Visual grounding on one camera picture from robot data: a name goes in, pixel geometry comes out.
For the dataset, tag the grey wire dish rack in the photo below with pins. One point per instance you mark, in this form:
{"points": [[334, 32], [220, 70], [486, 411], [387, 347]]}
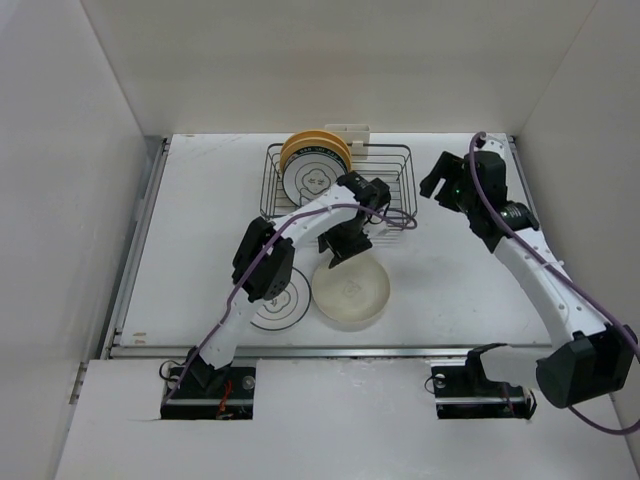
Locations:
{"points": [[383, 182]]}

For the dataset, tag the cream shallow bowl plate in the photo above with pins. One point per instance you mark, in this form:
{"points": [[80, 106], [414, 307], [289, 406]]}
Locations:
{"points": [[352, 296]]}

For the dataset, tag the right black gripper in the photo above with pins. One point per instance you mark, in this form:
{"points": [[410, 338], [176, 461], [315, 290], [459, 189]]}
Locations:
{"points": [[449, 166]]}

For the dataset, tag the cream plastic cutlery holder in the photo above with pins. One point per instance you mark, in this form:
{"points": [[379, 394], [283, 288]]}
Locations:
{"points": [[356, 136]]}

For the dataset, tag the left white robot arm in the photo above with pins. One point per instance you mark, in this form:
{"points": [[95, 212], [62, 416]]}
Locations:
{"points": [[263, 262]]}

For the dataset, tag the white plate teal rim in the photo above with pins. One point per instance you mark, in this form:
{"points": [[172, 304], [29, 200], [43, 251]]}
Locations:
{"points": [[309, 172]]}

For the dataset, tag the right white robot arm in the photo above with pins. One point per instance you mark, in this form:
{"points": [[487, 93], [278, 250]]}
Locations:
{"points": [[590, 355]]}

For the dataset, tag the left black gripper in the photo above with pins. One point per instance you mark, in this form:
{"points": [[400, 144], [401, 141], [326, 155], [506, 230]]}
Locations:
{"points": [[341, 250]]}

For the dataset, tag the white plate black rings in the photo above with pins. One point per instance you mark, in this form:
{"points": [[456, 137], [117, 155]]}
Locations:
{"points": [[287, 307]]}

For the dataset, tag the aluminium table frame rail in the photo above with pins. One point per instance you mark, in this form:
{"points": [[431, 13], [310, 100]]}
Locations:
{"points": [[448, 292]]}

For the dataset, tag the yellow plate front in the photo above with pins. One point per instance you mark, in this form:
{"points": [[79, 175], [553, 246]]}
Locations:
{"points": [[287, 153]]}

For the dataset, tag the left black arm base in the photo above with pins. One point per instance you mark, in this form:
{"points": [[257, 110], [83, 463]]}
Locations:
{"points": [[209, 394]]}

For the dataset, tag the yellow plate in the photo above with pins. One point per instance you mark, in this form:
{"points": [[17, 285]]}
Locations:
{"points": [[287, 153], [316, 133]]}

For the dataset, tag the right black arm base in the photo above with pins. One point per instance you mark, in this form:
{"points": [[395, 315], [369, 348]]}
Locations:
{"points": [[463, 392]]}

